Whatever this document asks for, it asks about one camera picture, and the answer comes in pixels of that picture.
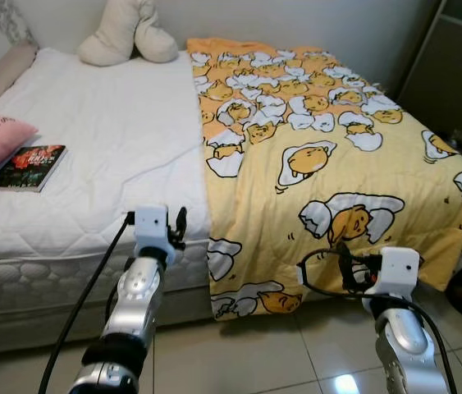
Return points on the yellow egg-print blanket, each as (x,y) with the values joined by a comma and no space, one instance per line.
(337,164)

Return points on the white quilted mattress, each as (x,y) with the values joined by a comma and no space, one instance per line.
(124,139)

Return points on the grey bed base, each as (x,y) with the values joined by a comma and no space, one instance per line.
(50,316)

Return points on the dark red-covered book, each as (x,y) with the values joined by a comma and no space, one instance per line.
(29,167)

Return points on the beige plush toy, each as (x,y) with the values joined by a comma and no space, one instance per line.
(124,37)

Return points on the dark sliding-door wardrobe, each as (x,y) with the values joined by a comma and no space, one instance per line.
(452,66)

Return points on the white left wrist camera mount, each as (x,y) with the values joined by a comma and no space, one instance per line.
(150,231)

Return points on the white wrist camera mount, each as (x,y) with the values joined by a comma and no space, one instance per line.
(399,271)
(150,231)

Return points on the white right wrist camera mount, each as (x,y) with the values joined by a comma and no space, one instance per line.
(399,271)

